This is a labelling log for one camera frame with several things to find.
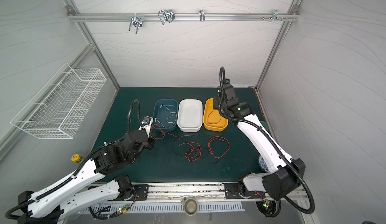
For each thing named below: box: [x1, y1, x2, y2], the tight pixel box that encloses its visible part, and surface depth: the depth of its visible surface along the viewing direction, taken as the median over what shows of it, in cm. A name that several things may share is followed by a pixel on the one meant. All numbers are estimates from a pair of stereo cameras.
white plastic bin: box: [176, 98, 204, 133], surface depth 103 cm
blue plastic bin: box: [152, 98, 179, 133], surface depth 106 cm
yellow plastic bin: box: [203, 97, 229, 132], surface depth 102 cm
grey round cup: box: [180, 197, 199, 216], surface depth 70 cm
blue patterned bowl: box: [258, 155, 269, 173], surface depth 83 cm
